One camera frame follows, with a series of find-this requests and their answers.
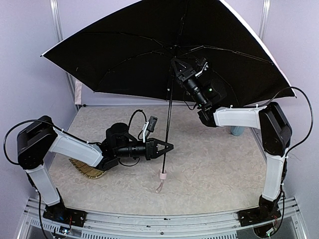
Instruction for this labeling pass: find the aluminium corner post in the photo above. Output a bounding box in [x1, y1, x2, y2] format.
[258, 0, 271, 41]
[50, 0, 76, 100]

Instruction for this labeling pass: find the left camera black cable loop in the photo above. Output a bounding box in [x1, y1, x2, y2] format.
[128, 109, 148, 145]

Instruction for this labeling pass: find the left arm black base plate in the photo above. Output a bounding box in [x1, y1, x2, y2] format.
[43, 204, 87, 227]

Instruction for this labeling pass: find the right aluminium corner post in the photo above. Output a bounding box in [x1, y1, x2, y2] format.
[258, 0, 271, 41]

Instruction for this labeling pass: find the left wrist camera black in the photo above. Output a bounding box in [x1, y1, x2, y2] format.
[147, 116, 158, 132]

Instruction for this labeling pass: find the aluminium front rail frame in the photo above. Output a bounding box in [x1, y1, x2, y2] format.
[15, 198, 309, 239]

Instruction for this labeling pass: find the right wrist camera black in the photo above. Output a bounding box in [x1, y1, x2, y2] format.
[196, 57, 207, 73]

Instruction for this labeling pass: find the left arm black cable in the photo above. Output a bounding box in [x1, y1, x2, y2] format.
[2, 119, 63, 166]

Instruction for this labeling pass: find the light blue paper cup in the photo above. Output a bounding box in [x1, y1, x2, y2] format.
[230, 126, 245, 136]

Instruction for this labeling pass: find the woven bamboo tray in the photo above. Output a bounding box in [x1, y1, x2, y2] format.
[68, 158, 106, 179]

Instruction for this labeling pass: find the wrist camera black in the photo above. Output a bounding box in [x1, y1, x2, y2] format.
[196, 57, 207, 73]
[147, 116, 158, 132]

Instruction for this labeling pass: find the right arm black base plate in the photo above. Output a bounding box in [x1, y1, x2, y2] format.
[238, 205, 281, 227]

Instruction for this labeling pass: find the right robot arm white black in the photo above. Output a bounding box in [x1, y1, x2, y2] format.
[171, 57, 292, 215]

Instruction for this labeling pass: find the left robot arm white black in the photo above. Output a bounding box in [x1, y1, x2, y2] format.
[17, 116, 173, 206]

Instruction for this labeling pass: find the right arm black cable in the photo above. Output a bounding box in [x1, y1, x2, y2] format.
[231, 86, 314, 152]

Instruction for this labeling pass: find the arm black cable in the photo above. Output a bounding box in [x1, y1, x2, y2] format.
[231, 86, 314, 152]
[2, 119, 63, 166]

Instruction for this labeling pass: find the left aluminium corner post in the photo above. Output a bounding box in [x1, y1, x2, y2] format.
[50, 0, 76, 100]

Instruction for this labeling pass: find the pink and black folding umbrella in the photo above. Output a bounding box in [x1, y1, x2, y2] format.
[39, 0, 298, 194]

